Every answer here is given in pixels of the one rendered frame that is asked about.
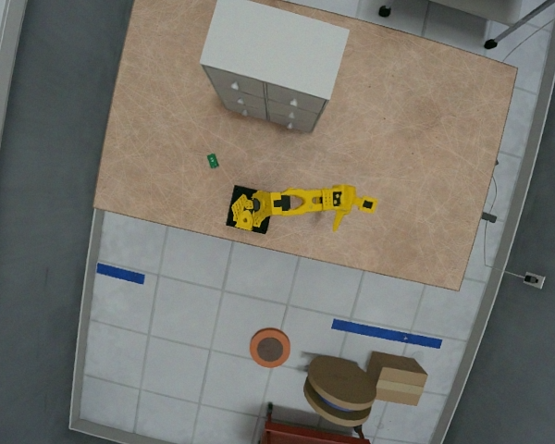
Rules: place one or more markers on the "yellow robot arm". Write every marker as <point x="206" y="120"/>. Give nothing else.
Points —
<point x="276" y="204"/>

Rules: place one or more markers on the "green 9v battery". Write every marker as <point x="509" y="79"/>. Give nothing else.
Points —
<point x="212" y="160"/>

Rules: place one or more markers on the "grey chest of drawers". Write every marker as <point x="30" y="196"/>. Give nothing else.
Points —
<point x="274" y="46"/>

